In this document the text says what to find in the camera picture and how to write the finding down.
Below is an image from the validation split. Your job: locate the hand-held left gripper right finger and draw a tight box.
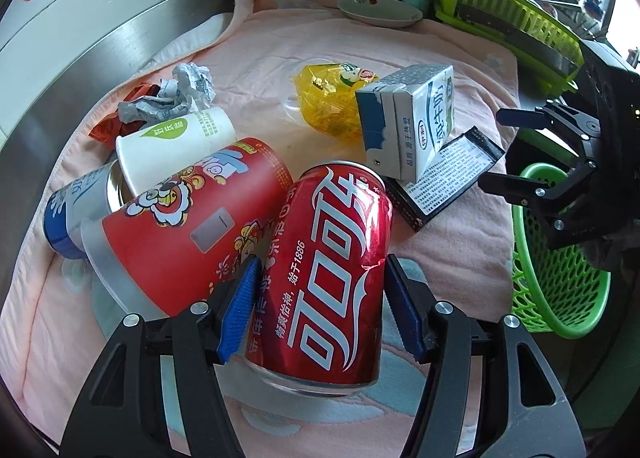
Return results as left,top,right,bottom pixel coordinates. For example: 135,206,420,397
382,253,586,458

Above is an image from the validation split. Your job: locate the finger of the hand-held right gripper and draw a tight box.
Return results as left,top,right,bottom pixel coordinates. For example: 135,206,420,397
478,158,601,251
496,100,602,151

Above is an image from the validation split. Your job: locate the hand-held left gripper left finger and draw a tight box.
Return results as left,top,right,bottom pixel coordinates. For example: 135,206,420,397
60,255,264,458

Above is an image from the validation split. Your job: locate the red soda can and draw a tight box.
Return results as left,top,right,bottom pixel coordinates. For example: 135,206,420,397
243,161,394,396

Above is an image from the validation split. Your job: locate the green plastic basket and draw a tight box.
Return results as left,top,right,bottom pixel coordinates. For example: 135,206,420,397
510,163,612,340

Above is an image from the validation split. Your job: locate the blue and silver milk can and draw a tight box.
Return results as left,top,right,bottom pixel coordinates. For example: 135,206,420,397
42,160,132,259

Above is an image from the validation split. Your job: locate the flat black box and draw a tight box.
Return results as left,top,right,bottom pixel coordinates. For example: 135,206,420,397
385,127,507,233

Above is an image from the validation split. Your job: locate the pink flowered towel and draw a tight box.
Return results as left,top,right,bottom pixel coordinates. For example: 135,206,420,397
0,0,521,458

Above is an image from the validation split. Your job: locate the kitchen cleaver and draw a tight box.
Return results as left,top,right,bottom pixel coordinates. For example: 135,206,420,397
457,3,581,80

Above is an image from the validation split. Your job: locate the large red paper tub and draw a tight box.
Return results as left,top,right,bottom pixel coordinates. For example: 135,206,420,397
80,137,293,319

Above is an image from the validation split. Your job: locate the white and blue milk carton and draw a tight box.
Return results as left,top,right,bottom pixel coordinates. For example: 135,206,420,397
355,64,457,182

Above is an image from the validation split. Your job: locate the white ceramic plate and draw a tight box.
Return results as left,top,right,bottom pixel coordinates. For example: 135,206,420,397
336,0,424,28

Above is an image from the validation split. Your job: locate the white paper cup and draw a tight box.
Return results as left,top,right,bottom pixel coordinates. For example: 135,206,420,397
115,106,236,196

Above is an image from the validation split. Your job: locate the yellow plastic wrapper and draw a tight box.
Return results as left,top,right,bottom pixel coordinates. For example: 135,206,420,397
292,63,381,135

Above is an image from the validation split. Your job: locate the crumpled grey paper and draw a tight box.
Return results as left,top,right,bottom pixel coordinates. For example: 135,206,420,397
116,63,217,126

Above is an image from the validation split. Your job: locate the orange snack wrapper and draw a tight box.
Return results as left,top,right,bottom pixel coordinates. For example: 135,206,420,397
90,83,166,149

